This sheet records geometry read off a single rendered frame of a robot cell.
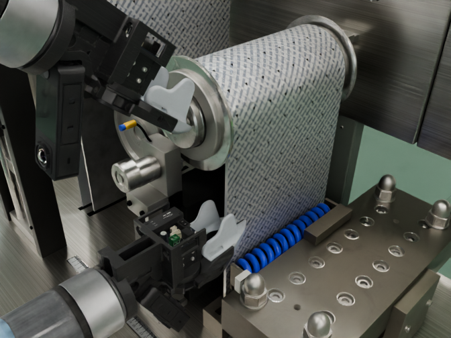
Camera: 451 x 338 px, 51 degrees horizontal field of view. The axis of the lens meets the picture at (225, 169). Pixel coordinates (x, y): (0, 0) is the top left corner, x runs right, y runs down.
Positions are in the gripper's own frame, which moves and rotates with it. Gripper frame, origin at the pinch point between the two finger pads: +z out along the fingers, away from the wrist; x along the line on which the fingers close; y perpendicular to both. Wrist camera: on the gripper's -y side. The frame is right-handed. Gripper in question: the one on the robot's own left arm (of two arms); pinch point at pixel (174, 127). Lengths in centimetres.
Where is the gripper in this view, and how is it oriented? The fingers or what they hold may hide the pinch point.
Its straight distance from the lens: 55.5
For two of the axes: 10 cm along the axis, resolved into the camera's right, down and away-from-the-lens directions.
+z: 5.4, 2.4, 8.1
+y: 4.7, -8.8, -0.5
